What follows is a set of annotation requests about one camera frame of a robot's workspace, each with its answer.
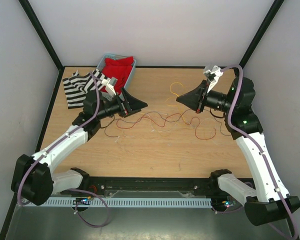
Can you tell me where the right circuit board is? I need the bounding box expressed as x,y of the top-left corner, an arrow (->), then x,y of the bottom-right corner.
222,200 -> 237,208

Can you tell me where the circuit board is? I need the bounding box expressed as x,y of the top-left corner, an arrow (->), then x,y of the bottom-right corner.
72,197 -> 93,205
222,200 -> 237,208

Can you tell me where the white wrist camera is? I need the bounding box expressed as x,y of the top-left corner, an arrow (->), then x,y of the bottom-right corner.
101,77 -> 117,97
203,64 -> 223,93

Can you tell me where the left circuit board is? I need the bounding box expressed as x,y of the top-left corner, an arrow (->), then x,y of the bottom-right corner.
72,197 -> 93,205

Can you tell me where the grey slotted cable duct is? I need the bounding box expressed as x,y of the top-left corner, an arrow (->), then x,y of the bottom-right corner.
42,197 -> 211,209

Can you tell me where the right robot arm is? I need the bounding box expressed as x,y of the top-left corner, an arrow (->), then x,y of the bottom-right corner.
176,77 -> 300,226

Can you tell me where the black white striped cloth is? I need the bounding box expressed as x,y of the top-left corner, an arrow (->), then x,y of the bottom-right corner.
62,69 -> 107,109

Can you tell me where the blue plastic basket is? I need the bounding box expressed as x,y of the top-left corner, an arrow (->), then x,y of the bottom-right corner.
97,53 -> 137,97

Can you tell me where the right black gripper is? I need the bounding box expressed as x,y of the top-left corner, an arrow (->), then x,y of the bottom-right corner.
176,78 -> 236,114

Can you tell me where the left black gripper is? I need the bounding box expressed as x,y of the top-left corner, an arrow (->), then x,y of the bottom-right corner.
96,87 -> 148,121

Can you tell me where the white wire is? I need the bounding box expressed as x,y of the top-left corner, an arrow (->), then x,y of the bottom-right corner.
119,117 -> 231,146

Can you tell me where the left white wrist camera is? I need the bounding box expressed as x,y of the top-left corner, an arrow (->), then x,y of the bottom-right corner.
101,77 -> 117,97

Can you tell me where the purple wire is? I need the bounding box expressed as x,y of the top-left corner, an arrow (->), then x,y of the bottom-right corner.
104,112 -> 233,138

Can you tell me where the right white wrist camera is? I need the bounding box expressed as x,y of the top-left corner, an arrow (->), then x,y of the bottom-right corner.
203,64 -> 223,93

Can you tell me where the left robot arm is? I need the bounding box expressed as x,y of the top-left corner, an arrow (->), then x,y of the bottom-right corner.
11,88 -> 148,206

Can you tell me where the red cloth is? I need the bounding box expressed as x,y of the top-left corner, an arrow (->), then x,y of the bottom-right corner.
102,56 -> 134,95

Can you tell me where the black aluminium frame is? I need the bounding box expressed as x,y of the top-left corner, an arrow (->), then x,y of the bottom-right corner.
0,0 -> 300,240

